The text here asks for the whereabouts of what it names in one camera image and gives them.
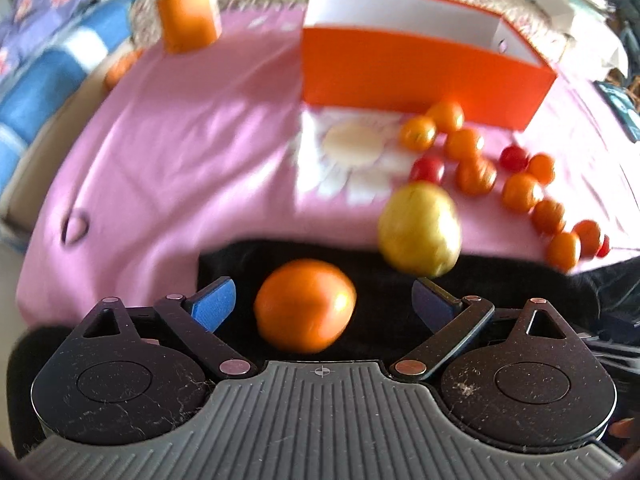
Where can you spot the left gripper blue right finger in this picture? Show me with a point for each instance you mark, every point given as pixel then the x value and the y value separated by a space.
pixel 454 323

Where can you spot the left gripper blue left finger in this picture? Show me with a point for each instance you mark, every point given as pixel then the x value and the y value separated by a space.
pixel 193 321

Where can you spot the yellow pear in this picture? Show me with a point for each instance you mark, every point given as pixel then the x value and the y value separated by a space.
pixel 419 230

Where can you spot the large orange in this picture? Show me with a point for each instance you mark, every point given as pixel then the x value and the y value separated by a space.
pixel 304 306

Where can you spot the orange tangerine front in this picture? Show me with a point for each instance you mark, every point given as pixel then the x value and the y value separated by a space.
pixel 563 251

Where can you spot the reddish orange tangerine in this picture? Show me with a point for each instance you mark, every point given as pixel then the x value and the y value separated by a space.
pixel 548 217

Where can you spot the orange tangerine centre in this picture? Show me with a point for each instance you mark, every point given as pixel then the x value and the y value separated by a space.
pixel 521 193

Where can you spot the dark orange tangerine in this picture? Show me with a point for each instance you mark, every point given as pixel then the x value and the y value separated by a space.
pixel 475 177

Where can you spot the red cherry tomato left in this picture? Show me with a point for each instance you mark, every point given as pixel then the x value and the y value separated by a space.
pixel 428 169

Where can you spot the red cherry tomato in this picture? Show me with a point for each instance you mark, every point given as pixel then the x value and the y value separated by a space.
pixel 605 247
pixel 428 169
pixel 514 159

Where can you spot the reddish tangerine by finger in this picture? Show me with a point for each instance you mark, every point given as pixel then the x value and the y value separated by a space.
pixel 591 237

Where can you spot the red cherry tomato right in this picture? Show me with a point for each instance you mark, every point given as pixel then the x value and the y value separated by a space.
pixel 605 247

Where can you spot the pink tablecloth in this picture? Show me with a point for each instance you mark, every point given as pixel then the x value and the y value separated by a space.
pixel 191 153

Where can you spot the red cherry tomato middle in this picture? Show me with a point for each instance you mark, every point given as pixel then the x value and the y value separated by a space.
pixel 514 159

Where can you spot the orange tangerine middle back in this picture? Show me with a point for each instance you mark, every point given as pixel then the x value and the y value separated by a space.
pixel 466 143

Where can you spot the orange tangerine right back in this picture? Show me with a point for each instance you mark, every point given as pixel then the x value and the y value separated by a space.
pixel 542 167

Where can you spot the small orange tangerine left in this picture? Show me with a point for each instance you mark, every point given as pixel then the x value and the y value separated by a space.
pixel 418 133

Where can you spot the orange tangerine back top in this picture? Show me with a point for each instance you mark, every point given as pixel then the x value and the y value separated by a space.
pixel 448 116

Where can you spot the teal book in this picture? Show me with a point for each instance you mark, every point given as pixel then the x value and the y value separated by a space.
pixel 622 108

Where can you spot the blue white striped blanket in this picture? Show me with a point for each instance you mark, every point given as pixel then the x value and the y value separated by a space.
pixel 41 87

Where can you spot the orange cardboard box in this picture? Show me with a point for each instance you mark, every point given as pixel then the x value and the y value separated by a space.
pixel 406 55

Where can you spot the white cloth under books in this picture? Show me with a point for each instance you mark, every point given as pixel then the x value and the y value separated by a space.
pixel 593 48

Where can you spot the orange white cup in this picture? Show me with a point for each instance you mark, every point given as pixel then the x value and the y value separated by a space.
pixel 188 25

